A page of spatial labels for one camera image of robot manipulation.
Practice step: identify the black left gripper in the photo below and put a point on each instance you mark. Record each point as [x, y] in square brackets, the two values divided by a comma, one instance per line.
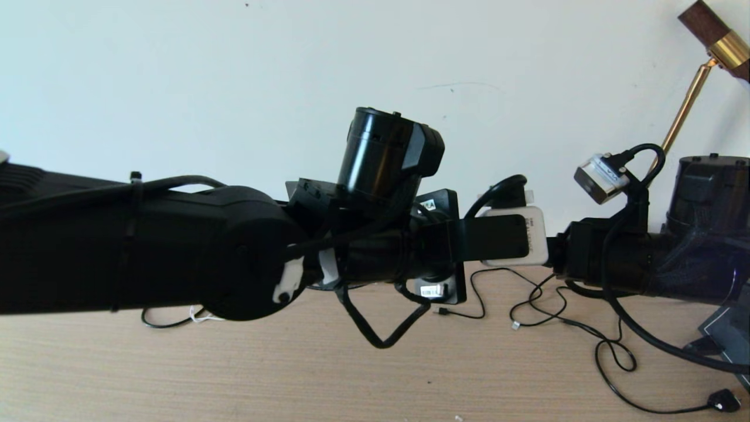
[457, 290]

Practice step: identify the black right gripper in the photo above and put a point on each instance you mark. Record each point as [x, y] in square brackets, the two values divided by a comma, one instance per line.
[597, 252]

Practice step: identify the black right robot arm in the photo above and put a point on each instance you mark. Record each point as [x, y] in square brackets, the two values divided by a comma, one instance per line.
[703, 258]

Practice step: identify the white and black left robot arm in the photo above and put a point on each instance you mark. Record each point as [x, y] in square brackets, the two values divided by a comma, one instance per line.
[176, 252]

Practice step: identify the brass desk lamp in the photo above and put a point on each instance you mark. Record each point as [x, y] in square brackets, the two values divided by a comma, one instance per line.
[726, 50]

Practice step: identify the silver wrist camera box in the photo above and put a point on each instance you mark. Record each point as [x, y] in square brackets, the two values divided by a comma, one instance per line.
[536, 240]
[600, 179]

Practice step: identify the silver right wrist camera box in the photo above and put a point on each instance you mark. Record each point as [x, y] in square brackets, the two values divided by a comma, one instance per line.
[600, 179]

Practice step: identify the black standing frame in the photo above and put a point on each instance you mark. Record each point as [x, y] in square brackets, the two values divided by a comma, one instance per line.
[729, 328]

